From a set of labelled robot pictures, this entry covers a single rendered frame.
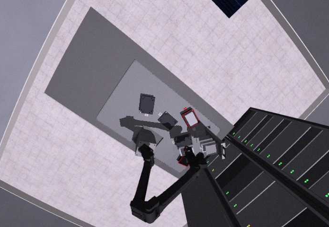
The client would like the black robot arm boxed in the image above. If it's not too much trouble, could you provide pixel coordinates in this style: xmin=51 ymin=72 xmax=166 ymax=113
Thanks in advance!
xmin=130 ymin=144 xmax=207 ymax=224

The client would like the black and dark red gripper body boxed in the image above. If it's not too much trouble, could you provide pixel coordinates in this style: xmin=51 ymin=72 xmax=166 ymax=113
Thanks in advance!
xmin=185 ymin=148 xmax=193 ymax=163

